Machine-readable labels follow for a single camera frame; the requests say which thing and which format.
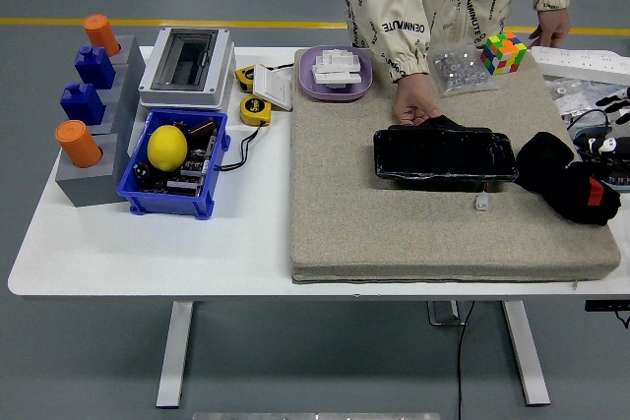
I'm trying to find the yellow tape measure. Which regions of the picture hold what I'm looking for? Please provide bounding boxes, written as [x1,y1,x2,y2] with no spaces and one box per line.
[234,64,258,92]
[238,93,273,126]

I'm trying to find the thin black cable loop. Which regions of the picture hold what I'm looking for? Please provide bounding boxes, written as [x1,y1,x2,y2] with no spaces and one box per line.
[565,108,614,134]

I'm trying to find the yellow lemon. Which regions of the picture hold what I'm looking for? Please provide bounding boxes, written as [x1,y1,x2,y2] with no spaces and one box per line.
[147,125,189,173]

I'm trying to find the colourful puzzle cube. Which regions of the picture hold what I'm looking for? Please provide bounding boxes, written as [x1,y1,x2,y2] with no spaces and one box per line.
[479,31,529,77]

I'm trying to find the grey-brown mat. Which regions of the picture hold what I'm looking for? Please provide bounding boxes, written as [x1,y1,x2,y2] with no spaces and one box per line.
[288,47,622,286]

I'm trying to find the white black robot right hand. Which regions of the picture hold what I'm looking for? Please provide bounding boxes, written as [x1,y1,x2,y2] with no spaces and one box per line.
[574,87,630,175]

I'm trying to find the person's right hand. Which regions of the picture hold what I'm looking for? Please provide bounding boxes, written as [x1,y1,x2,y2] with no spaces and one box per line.
[392,73,443,127]

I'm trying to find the white table leg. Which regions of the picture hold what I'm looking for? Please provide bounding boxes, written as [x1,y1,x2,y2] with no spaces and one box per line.
[156,300,194,410]
[501,300,551,407]

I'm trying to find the blue plastic bin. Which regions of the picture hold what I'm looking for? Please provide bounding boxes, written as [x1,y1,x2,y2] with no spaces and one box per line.
[115,107,231,220]

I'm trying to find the blue plastic block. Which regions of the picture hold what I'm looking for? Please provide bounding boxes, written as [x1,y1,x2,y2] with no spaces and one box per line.
[73,44,117,88]
[59,82,107,126]

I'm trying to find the white wall switch plate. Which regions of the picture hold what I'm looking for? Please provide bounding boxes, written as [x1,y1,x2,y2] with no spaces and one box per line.
[251,65,295,111]

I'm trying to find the clear plastic parts bags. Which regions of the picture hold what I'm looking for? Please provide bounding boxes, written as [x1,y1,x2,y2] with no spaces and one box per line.
[543,74,630,121]

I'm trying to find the black circuit board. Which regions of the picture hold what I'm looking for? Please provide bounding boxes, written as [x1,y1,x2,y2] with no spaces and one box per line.
[135,132,221,195]

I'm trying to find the black rag with red tag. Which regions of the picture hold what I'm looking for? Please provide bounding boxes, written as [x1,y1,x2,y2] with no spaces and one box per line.
[514,131,622,228]

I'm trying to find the white switch parts pile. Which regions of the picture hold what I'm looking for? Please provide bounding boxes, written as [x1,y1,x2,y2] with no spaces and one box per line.
[310,47,364,90]

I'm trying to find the purple plastic tray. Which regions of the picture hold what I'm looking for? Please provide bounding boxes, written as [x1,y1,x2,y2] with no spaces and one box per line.
[298,44,374,103]

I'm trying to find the black tape measure strap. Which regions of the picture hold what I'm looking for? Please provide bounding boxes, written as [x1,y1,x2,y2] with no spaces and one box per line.
[216,122,270,173]

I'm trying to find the black floor cable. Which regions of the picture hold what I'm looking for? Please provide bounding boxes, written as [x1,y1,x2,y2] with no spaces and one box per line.
[455,300,476,420]

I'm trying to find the black table control box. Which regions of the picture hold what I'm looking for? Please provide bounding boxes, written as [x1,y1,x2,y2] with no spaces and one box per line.
[584,299,630,330]

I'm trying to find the grey stepped block holder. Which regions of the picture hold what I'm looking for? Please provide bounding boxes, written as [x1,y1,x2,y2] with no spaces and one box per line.
[54,34,149,209]

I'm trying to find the grey white electrical enclosure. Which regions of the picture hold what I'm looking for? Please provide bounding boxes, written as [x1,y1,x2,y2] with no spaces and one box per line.
[137,27,236,111]

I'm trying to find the clear bag of metal nuts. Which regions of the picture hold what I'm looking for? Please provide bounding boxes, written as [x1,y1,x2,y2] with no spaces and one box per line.
[426,40,501,98]

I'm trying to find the orange cylinder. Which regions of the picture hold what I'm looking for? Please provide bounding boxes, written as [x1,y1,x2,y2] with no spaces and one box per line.
[54,119,104,169]
[82,14,122,58]

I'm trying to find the person's left hand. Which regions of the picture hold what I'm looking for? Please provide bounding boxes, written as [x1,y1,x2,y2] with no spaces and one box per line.
[529,9,572,50]

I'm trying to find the white power strip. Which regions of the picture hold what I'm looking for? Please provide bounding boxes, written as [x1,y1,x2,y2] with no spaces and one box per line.
[529,45,630,82]

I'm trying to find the metal bracket under table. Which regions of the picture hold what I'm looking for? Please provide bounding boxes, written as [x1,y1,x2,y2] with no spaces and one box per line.
[426,300,468,328]

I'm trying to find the brown cylindrical capacitor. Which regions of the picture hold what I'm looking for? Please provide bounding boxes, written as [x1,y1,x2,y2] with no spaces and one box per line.
[188,116,220,139]

